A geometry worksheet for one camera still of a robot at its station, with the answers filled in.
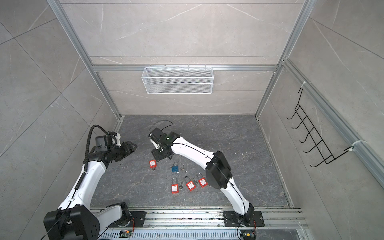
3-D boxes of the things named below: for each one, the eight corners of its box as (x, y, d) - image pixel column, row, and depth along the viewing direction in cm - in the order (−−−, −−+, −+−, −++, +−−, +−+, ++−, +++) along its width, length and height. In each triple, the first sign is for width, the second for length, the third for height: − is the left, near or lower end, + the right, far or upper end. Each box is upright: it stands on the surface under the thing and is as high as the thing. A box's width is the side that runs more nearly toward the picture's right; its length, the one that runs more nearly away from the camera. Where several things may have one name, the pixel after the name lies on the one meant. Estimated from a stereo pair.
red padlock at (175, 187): (171, 193, 84) (170, 192, 82) (172, 178, 89) (172, 177, 87) (178, 193, 84) (178, 192, 82) (179, 178, 89) (179, 177, 87)
